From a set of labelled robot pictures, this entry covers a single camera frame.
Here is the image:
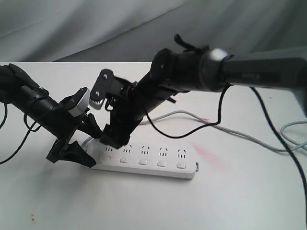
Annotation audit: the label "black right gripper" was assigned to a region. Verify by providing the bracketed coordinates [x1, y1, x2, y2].
[90, 69, 149, 149]

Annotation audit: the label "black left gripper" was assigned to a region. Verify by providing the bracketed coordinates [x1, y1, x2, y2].
[38, 96, 103, 167]

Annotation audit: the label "white power strip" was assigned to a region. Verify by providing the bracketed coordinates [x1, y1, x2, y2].
[81, 138, 199, 179]

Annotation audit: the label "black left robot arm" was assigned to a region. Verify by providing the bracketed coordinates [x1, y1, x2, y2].
[0, 63, 102, 168]

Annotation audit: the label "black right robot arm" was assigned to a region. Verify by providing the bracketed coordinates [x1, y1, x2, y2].
[90, 35, 307, 149]

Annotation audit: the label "white backdrop cloth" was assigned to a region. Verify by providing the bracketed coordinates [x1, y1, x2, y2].
[0, 0, 307, 62]

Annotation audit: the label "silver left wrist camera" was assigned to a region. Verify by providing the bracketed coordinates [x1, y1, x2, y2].
[66, 87, 90, 117]

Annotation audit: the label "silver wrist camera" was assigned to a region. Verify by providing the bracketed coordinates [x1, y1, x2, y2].
[66, 87, 90, 117]
[89, 94, 105, 110]

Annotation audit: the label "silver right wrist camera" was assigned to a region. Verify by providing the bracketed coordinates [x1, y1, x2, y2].
[89, 94, 105, 110]

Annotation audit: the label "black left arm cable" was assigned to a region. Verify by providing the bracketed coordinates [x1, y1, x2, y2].
[0, 95, 52, 165]

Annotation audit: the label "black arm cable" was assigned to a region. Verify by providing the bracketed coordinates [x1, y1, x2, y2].
[146, 83, 307, 209]
[0, 95, 52, 165]

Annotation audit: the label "grey power cable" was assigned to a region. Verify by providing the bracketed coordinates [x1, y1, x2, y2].
[81, 110, 307, 152]

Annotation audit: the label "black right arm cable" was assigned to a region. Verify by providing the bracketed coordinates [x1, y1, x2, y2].
[146, 83, 307, 209]

